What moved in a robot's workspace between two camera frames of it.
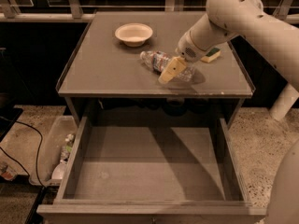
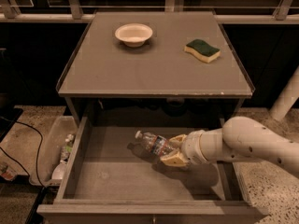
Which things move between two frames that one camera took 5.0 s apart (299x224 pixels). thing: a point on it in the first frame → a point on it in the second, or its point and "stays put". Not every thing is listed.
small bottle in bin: x=66 y=150 stays put
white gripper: x=186 y=49 → x=189 y=147
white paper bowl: x=134 y=35 stays put
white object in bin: x=59 y=172 stays put
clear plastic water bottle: x=157 y=61 → x=156 y=144
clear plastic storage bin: x=55 y=151 stays put
